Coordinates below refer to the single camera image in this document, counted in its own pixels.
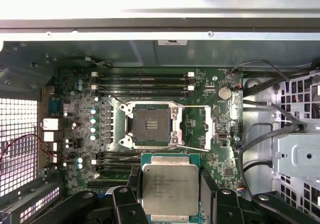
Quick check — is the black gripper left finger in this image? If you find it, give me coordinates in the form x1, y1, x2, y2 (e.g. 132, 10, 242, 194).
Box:
32, 165, 151, 224

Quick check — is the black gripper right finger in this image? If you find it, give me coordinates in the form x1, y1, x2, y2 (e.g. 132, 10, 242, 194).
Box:
199, 169, 320, 224

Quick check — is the silver green CPU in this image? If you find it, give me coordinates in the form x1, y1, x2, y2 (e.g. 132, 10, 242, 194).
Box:
140, 153, 201, 223

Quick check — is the CPU socket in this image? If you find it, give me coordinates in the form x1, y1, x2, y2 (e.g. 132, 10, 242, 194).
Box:
119, 101, 186, 151

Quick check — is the green motherboard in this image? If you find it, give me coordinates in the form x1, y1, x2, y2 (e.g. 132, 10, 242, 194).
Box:
42, 67, 245, 202

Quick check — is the metal socket cover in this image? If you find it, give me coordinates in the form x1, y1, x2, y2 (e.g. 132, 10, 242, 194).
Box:
172, 105, 216, 151

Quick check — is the metal drive cage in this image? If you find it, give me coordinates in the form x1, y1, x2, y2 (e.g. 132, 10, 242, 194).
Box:
242, 70, 320, 202

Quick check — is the round coin battery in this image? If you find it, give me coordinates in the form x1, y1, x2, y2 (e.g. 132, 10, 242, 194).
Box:
216, 86, 232, 101

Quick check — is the black PC case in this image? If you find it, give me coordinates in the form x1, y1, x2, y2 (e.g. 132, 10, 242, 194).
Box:
0, 18, 320, 224

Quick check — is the looped black cable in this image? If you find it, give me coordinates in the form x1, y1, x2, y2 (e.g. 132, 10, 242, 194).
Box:
237, 122, 275, 174

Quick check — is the flat black cable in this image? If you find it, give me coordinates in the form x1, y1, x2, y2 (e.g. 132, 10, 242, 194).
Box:
242, 88, 306, 131

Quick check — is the thin red wire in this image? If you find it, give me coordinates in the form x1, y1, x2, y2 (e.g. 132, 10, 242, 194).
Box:
0, 133, 61, 162

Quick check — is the thin black wire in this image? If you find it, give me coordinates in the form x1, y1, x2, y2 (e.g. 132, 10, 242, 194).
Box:
228, 60, 292, 83

